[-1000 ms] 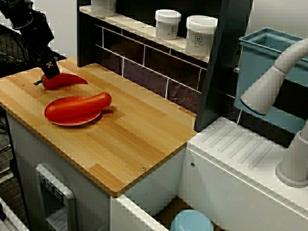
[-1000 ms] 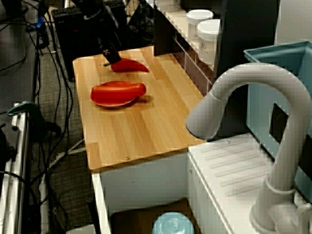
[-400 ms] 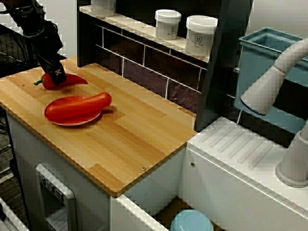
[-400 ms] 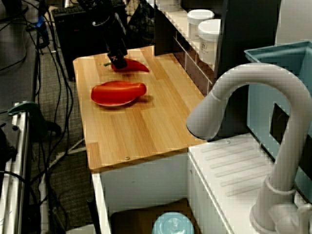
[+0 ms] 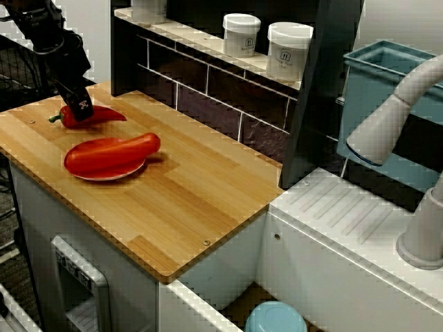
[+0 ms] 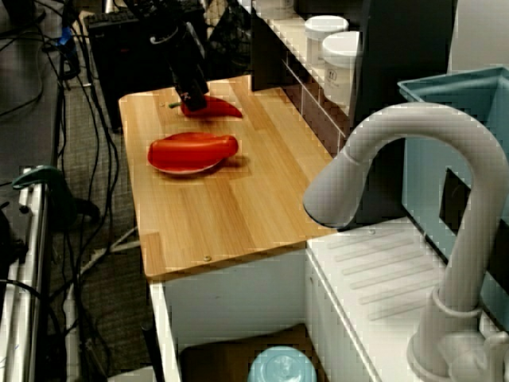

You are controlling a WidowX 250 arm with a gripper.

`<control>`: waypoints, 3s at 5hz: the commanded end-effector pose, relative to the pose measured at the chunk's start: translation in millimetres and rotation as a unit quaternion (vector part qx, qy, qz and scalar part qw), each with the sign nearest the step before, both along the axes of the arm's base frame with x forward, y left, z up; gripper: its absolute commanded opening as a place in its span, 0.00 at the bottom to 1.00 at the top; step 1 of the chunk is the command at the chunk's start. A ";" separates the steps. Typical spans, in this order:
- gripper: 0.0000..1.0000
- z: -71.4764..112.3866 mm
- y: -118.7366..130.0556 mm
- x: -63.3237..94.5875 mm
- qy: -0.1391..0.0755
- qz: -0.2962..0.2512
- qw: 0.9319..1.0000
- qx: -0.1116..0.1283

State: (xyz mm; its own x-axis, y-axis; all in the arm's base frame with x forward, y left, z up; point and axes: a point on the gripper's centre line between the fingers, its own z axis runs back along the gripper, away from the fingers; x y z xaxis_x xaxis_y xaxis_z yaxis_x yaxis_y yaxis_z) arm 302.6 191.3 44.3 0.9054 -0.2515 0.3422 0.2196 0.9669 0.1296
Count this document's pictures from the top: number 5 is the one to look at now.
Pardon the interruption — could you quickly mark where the red round plate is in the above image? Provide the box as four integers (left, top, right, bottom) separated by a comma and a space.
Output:
64, 138, 148, 183

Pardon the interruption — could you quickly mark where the red toy sausage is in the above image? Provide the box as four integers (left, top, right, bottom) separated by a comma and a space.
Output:
64, 132, 162, 176

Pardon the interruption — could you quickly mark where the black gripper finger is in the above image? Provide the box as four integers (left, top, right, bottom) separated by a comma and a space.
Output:
64, 85, 96, 123
53, 80, 73, 109

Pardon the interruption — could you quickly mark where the grey toy faucet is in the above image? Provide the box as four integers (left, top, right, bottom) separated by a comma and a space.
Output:
345, 53, 443, 271

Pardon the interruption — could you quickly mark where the black wire mesh basket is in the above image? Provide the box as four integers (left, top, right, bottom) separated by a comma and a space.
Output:
0, 44, 48, 101

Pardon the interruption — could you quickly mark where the black tiled backsplash shelf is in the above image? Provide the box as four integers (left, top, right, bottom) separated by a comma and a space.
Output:
110, 0, 365, 190

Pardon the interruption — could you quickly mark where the teal plastic bin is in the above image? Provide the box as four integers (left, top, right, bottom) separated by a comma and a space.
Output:
337, 39, 443, 194

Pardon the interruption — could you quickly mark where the white labelled plastic jar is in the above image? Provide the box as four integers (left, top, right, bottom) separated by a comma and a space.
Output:
222, 12, 262, 58
266, 21, 314, 83
131, 0, 168, 24

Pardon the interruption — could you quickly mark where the brown board in sink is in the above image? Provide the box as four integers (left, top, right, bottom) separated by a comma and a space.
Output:
221, 282, 326, 332

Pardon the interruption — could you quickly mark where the white toy kitchen cabinet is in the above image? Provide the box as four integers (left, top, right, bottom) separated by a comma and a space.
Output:
8, 155, 267, 332

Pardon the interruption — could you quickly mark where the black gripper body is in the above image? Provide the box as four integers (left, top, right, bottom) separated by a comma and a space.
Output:
31, 29, 92, 96

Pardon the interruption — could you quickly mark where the aluminium frame rail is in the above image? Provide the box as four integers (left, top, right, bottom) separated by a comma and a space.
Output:
0, 282, 41, 332

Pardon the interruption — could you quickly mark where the red toy chili pepper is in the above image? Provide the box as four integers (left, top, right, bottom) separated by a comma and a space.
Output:
48, 105, 127, 129

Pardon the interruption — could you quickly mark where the white toy sink unit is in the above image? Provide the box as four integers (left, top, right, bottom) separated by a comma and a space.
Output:
159, 167, 443, 332

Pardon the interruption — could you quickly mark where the light blue bowl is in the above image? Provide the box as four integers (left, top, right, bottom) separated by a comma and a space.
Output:
244, 300, 308, 332

